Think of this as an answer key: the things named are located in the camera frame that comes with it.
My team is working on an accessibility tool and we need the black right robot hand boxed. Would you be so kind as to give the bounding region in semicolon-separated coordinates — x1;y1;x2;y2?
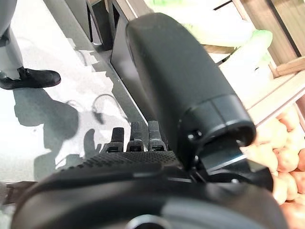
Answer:
10;12;289;229

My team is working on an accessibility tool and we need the black display stand panel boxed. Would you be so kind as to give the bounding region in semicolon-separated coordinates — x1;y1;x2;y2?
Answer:
110;0;155;131

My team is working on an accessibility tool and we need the green leafy vegetable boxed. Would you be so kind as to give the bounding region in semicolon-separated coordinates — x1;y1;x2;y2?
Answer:
147;0;173;8

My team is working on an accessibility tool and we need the black table leg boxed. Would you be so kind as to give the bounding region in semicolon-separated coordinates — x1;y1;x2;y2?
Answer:
86;0;113;51

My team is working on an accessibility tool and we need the wooden vegetable shelf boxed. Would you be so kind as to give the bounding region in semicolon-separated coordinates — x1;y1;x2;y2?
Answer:
204;0;305;134

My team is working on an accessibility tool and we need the pale brown potato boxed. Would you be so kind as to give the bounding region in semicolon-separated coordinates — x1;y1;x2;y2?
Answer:
278;201;305;229
271;173;299;202
276;107;301;132
254;118;288;146
273;146;301;173

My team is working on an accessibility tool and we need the black shoe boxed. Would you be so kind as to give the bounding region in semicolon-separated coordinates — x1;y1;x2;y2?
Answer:
0;67;61;90

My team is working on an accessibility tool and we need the grey trouser leg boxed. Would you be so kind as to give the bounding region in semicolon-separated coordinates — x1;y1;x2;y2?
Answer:
0;0;25;81

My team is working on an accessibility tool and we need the grey floor cable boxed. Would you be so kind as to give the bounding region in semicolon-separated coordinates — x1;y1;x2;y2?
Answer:
91;94;115;125

